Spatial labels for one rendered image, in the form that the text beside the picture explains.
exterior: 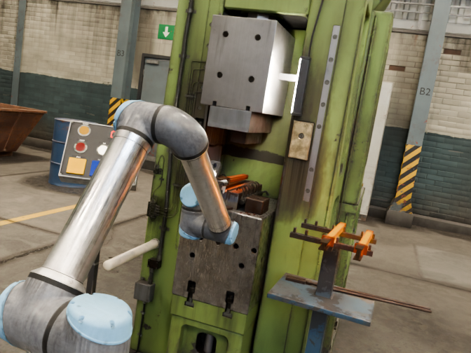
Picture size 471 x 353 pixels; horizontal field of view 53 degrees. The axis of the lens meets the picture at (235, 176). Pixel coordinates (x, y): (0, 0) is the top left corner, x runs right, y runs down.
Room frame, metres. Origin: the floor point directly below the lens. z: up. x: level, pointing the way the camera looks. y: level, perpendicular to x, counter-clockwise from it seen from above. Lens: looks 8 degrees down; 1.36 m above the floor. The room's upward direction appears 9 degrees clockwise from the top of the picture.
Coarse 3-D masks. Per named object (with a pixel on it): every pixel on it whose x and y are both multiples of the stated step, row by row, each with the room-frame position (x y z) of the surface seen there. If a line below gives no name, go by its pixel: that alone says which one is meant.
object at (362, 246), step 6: (366, 234) 1.86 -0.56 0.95; (372, 234) 1.92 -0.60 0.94; (360, 240) 1.74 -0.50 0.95; (366, 240) 1.75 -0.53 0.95; (360, 246) 1.61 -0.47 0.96; (366, 246) 1.64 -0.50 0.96; (354, 252) 1.66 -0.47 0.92; (360, 252) 1.60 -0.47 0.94; (366, 252) 1.64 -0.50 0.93; (354, 258) 1.58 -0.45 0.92; (360, 258) 1.59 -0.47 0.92
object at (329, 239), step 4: (340, 224) 1.98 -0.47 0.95; (344, 224) 1.99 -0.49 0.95; (336, 228) 1.88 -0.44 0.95; (340, 228) 1.89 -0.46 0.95; (332, 232) 1.81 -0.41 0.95; (336, 232) 1.82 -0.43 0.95; (340, 232) 1.88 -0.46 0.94; (324, 236) 1.70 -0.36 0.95; (328, 236) 1.70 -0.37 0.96; (332, 236) 1.74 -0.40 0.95; (336, 236) 1.80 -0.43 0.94; (320, 240) 1.63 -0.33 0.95; (324, 240) 1.64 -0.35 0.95; (328, 240) 1.65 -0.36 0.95; (332, 240) 1.69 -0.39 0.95; (324, 244) 1.61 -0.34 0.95; (328, 244) 1.68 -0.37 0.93; (332, 244) 1.69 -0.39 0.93; (320, 248) 1.61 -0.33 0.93; (324, 248) 1.62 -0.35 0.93; (328, 248) 1.65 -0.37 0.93
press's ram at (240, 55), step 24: (216, 24) 2.18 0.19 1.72; (240, 24) 2.14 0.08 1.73; (264, 24) 2.11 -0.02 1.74; (216, 48) 2.17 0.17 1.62; (240, 48) 2.14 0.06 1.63; (264, 48) 2.11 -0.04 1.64; (288, 48) 2.38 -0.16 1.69; (216, 72) 2.17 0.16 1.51; (240, 72) 2.13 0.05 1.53; (264, 72) 2.10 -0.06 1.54; (288, 72) 2.46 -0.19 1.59; (216, 96) 2.16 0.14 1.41; (240, 96) 2.13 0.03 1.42; (264, 96) 2.10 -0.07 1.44
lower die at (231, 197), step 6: (246, 186) 2.34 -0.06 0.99; (252, 186) 2.38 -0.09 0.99; (228, 192) 2.13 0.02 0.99; (234, 192) 2.13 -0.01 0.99; (240, 192) 2.15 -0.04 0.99; (228, 198) 2.12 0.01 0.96; (234, 198) 2.12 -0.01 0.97; (240, 198) 2.15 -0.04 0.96; (228, 204) 2.12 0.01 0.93; (234, 204) 2.11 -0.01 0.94
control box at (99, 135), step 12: (72, 120) 2.18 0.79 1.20; (72, 132) 2.16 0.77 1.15; (96, 132) 2.18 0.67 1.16; (108, 132) 2.19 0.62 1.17; (72, 144) 2.13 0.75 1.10; (96, 144) 2.15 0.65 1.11; (108, 144) 2.16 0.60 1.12; (72, 156) 2.10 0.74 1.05; (84, 156) 2.11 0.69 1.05; (96, 156) 2.12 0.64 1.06; (60, 168) 2.06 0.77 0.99; (60, 180) 2.10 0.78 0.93; (72, 180) 2.09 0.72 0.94; (84, 180) 2.08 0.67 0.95
